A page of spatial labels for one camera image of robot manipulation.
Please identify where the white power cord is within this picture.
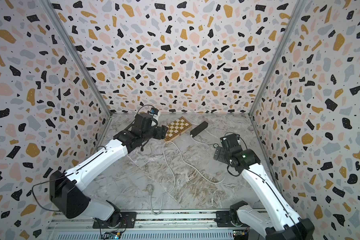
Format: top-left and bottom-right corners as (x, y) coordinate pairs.
(145, 133), (226, 216)

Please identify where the wooden chessboard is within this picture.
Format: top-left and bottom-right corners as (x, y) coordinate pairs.
(164, 117), (193, 142)

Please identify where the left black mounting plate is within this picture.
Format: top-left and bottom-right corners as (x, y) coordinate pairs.
(92, 212), (137, 230)

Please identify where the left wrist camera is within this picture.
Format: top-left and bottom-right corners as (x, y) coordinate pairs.
(131, 113), (153, 135)

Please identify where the black power strip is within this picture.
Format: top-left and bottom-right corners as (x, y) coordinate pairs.
(190, 121), (209, 137)

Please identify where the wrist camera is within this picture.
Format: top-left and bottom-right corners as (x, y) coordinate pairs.
(221, 133), (241, 151)
(131, 113), (153, 135)

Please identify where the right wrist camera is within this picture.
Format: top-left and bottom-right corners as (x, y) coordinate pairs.
(221, 133), (241, 151)

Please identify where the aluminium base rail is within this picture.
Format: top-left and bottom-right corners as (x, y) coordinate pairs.
(45, 209), (264, 240)

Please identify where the black mounting plate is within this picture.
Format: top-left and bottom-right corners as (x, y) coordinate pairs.
(92, 212), (137, 230)
(214, 211), (248, 228)

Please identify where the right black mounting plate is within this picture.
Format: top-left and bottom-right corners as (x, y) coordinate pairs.
(214, 211), (248, 228)

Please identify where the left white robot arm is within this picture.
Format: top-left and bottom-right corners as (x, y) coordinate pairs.
(48, 106), (168, 225)

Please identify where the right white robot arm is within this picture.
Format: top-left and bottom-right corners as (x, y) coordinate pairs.
(214, 133), (315, 240)

